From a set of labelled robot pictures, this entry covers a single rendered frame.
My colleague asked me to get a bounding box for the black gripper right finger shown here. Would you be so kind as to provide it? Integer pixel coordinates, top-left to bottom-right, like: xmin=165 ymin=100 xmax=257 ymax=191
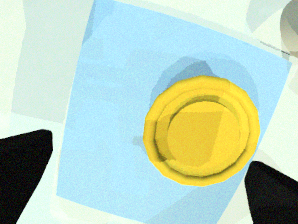
xmin=245 ymin=160 xmax=298 ymax=224

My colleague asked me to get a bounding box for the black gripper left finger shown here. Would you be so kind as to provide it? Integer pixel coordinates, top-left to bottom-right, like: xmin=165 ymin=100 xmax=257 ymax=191
xmin=0 ymin=129 xmax=53 ymax=224

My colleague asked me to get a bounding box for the light blue mat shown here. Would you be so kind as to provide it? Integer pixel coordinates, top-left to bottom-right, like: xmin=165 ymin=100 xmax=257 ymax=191
xmin=56 ymin=0 xmax=293 ymax=224

